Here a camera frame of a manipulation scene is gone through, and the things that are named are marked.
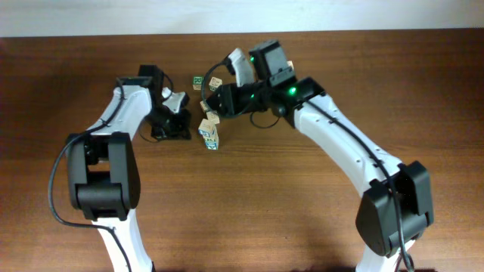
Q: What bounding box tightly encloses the wooden block green R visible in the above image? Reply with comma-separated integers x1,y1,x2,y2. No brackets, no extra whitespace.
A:
192,76,203,91

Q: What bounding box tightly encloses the wooden block blue H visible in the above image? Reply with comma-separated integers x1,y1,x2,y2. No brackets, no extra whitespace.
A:
206,111,220,125

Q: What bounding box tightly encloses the wooden block green B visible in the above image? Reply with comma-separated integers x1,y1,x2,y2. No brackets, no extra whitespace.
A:
209,77,223,91

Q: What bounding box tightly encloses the wooden block green edge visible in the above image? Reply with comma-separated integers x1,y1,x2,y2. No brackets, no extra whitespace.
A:
200,100,209,113

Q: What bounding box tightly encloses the wooden block green V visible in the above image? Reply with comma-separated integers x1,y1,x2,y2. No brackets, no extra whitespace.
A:
205,138,219,150

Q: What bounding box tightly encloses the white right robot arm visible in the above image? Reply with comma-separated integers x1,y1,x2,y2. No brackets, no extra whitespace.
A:
201,40,434,271

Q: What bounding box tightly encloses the wooden block blue side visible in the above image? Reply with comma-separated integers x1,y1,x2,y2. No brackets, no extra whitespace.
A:
201,131,219,143

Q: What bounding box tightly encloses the wooden block letter K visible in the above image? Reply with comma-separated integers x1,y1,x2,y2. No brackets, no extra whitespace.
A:
287,60,294,71

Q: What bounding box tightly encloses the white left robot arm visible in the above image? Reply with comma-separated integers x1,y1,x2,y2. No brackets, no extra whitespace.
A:
64,64,191,271

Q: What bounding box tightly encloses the wooden block letter S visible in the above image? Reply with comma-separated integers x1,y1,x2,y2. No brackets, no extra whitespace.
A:
197,119,216,136

